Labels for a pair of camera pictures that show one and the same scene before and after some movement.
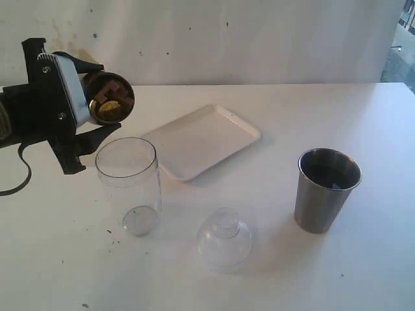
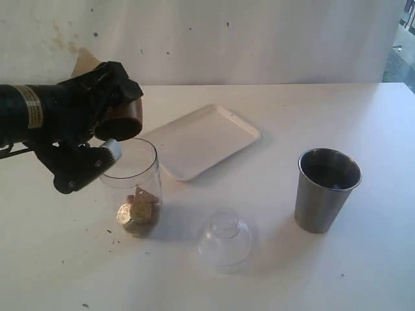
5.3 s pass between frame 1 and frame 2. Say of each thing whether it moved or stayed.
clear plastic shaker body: stayed
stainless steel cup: stayed
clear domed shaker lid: stayed
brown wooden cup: moved
